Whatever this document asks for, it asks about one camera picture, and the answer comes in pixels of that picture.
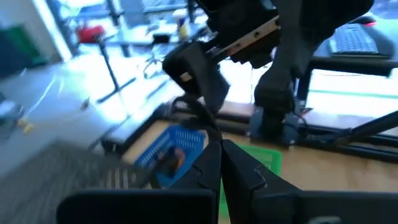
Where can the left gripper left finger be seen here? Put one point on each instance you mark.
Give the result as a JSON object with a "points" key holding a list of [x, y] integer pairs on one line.
{"points": [[205, 169]]}

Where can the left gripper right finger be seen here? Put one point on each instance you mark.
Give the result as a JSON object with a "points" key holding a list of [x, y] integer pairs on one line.
{"points": [[242, 174]]}

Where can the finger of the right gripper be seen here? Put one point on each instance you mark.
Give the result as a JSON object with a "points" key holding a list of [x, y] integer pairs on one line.
{"points": [[292, 49], [216, 84]]}

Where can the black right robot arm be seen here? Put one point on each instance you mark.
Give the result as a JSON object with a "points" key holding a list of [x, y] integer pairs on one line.
{"points": [[273, 93]]}

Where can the green plastic basket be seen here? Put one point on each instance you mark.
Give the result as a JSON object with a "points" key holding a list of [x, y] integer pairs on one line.
{"points": [[267, 158]]}

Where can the blue plastic basket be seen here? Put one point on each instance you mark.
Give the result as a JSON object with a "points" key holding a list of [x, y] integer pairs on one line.
{"points": [[186, 140]]}

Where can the black keyboard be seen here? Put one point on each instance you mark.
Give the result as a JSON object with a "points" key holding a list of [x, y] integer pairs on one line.
{"points": [[351, 40]]}

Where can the yellow bottle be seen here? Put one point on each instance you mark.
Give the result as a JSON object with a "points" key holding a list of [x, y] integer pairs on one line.
{"points": [[183, 29]]}

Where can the black computer mouse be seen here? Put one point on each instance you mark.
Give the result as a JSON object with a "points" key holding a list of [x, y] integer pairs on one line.
{"points": [[365, 21]]}

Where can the red stool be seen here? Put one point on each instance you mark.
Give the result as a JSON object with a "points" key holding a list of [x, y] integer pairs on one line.
{"points": [[90, 33]]}

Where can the black aluminium rig frame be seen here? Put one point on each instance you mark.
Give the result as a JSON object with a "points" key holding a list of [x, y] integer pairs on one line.
{"points": [[357, 149]]}

